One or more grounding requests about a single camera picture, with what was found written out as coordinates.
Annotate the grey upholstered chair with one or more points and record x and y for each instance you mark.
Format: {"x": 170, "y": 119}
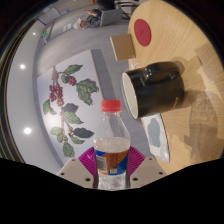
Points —
{"x": 111, "y": 17}

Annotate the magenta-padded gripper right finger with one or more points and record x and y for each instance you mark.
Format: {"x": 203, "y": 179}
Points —
{"x": 148, "y": 171}

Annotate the round ceiling lights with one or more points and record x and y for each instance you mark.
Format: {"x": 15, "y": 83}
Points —
{"x": 27, "y": 130}

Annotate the wall notice board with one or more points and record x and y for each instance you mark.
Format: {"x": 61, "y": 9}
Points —
{"x": 50, "y": 14}

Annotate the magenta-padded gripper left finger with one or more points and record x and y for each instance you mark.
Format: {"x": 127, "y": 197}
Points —
{"x": 75, "y": 171}

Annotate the coffee plant wall mural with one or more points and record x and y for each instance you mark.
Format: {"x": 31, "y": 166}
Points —
{"x": 50, "y": 80}

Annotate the small brown cardboard box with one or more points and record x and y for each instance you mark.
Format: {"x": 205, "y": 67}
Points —
{"x": 122, "y": 46}

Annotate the green exit sign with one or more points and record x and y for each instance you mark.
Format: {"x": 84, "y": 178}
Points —
{"x": 43, "y": 34}

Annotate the black mug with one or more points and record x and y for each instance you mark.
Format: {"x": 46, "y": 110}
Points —
{"x": 160, "y": 88}

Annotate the flat round red coaster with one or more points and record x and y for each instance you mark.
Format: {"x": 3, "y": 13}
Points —
{"x": 142, "y": 32}

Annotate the clear red-capped drink bottle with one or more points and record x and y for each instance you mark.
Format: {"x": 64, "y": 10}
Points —
{"x": 111, "y": 146}

